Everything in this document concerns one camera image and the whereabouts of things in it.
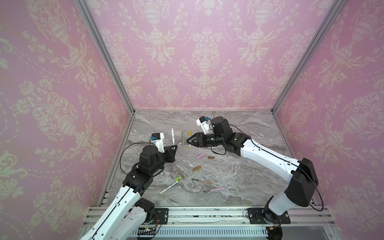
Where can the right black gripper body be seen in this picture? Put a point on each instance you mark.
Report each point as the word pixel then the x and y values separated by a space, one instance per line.
pixel 198 140

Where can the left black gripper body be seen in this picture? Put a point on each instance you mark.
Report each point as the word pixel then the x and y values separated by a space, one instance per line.
pixel 161 157

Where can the white green marker pen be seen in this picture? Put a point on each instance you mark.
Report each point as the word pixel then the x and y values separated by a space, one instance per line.
pixel 173 136

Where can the white marker bright green cap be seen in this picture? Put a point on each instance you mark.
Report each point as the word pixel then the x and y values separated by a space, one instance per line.
pixel 173 184

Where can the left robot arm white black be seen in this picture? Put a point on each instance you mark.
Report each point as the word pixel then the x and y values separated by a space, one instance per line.
pixel 129 210

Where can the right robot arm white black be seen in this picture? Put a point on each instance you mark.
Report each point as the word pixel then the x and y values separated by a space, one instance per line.
pixel 300 174

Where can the pink pen cap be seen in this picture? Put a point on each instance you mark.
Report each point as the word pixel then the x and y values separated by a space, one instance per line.
pixel 200 156

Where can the tan brown pen cap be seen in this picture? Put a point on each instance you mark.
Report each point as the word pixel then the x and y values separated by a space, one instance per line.
pixel 197 168

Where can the brown fountain pen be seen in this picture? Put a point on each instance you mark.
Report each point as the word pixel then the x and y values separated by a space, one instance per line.
pixel 202 181

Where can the pink fountain pen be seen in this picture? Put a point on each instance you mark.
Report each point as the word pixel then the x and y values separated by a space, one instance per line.
pixel 214 190

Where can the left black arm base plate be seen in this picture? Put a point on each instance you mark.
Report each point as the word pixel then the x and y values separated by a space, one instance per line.
pixel 159 217

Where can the white vented cable duct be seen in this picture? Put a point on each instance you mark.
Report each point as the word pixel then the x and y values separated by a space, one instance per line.
pixel 202 232

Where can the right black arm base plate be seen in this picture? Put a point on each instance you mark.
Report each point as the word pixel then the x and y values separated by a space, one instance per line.
pixel 259 216

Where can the aluminium front rail frame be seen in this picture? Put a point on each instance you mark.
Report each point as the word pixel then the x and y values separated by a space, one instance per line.
pixel 306 223

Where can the left aluminium corner post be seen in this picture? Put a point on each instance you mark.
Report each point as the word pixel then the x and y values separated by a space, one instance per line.
pixel 101 46

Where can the aluminium corner post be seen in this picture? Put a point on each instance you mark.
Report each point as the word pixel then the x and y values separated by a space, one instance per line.
pixel 320 33
pixel 101 46

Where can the right aluminium corner post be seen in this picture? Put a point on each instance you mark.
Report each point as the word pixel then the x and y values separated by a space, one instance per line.
pixel 320 33

